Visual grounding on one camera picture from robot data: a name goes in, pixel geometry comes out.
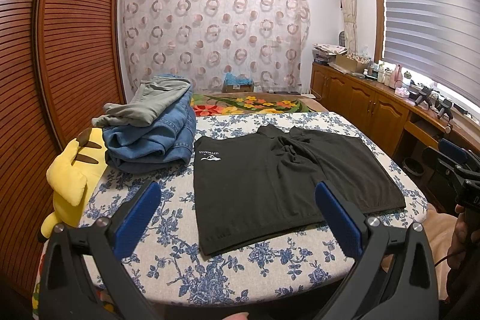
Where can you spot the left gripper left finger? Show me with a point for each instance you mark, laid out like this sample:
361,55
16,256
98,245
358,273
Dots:
66,289

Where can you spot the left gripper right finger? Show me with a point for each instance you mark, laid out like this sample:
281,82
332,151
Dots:
393,276

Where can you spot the black shorts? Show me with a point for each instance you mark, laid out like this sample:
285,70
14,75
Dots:
252,187

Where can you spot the person's right hand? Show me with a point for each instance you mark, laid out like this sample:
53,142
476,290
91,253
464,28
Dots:
461,236

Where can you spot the black gadget on sideboard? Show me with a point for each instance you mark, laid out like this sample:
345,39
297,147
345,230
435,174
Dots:
426,95

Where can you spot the wooden sideboard cabinet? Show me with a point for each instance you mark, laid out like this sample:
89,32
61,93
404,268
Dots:
396,125

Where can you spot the blue floral white blanket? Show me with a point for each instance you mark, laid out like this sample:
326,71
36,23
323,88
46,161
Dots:
168,266

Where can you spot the pink bottle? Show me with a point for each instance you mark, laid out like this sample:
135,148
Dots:
396,80

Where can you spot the yellow Pikachu plush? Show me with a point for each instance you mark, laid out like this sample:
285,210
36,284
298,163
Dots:
73,176

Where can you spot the open cardboard box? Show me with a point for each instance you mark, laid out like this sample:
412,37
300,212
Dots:
352,62

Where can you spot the grey zebra window blind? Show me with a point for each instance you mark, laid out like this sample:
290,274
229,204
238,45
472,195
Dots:
437,38

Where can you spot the stack of papers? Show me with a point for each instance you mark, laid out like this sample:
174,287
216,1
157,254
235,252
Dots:
323,53

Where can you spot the folded blue jeans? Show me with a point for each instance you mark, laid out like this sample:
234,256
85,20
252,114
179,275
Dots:
169,140

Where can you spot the folded grey pants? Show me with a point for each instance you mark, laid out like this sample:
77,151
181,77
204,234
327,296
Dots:
152,98

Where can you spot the cardboard box with blue cloth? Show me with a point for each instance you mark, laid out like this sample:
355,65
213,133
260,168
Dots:
237,84

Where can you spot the circle patterned curtain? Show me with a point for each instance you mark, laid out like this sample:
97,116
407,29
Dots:
207,40

